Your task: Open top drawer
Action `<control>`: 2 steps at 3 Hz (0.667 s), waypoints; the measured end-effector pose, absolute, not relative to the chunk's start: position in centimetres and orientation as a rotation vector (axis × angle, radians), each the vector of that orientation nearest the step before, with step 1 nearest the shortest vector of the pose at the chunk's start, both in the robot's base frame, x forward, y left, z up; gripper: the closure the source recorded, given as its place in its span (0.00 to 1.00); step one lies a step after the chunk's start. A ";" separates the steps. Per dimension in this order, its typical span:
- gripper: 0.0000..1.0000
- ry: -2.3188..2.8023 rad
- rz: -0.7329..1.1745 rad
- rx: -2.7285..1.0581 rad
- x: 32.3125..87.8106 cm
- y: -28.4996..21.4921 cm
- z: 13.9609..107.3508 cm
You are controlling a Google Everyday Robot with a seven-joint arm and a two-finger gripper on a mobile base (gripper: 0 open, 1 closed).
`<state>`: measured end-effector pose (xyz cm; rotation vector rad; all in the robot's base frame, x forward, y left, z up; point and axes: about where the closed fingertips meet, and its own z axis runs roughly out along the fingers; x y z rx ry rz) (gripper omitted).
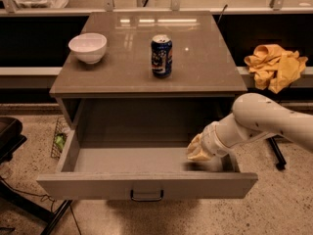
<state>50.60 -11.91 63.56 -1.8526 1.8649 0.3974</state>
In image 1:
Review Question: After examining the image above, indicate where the grey drawer cabinet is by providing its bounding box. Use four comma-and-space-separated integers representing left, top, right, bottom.
49, 10, 248, 149

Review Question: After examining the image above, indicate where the white ceramic bowl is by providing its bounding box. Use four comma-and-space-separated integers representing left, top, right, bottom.
68, 33, 108, 64

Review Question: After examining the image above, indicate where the black chair base left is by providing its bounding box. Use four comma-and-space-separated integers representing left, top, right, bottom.
0, 117, 71, 235

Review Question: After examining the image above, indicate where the grey top drawer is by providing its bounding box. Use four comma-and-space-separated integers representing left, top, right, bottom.
36, 97, 259, 204

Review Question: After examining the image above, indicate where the black floor cable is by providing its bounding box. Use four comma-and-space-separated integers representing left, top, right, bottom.
0, 175, 83, 235

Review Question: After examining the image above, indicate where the yellow crumpled cloth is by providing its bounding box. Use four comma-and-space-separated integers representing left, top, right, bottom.
244, 44, 308, 94

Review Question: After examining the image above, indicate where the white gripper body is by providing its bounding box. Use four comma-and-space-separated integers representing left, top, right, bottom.
201, 121, 231, 158

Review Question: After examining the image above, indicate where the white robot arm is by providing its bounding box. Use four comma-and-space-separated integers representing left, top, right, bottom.
187, 93, 313, 162

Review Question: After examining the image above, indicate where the green item in basket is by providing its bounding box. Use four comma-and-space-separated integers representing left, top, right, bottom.
55, 133, 67, 151

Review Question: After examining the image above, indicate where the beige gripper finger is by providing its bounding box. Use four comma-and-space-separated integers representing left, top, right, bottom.
187, 148, 212, 162
188, 133, 202, 151

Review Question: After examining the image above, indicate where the blue soda can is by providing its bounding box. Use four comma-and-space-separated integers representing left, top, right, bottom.
151, 34, 172, 78

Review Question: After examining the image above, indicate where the wire mesh basket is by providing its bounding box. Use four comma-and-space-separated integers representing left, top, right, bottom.
51, 117, 70, 160

